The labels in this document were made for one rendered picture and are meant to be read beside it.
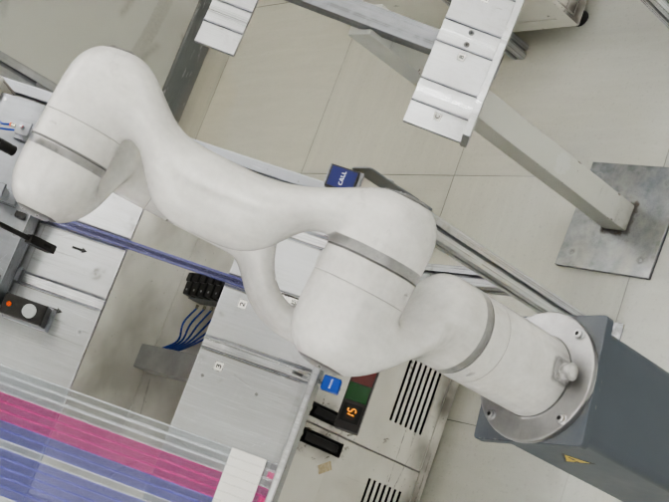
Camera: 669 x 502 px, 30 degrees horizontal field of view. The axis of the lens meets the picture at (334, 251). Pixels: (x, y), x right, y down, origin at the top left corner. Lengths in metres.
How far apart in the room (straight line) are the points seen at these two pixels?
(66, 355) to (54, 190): 0.65
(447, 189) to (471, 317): 1.56
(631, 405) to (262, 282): 0.54
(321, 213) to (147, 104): 0.24
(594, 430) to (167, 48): 2.75
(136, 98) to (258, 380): 0.70
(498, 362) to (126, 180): 0.54
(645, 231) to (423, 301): 1.17
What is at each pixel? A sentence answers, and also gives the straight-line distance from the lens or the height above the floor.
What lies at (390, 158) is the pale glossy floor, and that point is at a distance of 3.31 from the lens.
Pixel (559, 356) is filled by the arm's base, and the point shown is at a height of 0.74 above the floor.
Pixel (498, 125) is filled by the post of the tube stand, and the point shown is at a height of 0.47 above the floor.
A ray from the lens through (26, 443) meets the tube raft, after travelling 2.11.
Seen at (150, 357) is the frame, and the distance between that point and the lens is 2.52.
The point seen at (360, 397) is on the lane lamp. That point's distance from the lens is 2.05.
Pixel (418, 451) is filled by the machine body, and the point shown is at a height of 0.11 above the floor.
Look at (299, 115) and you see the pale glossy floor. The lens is 3.70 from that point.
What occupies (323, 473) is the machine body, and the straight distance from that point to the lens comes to 2.51.
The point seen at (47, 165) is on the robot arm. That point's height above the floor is 1.40.
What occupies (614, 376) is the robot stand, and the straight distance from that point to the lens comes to 1.77.
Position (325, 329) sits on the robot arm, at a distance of 1.45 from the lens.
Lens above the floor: 2.03
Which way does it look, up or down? 38 degrees down
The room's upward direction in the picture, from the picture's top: 59 degrees counter-clockwise
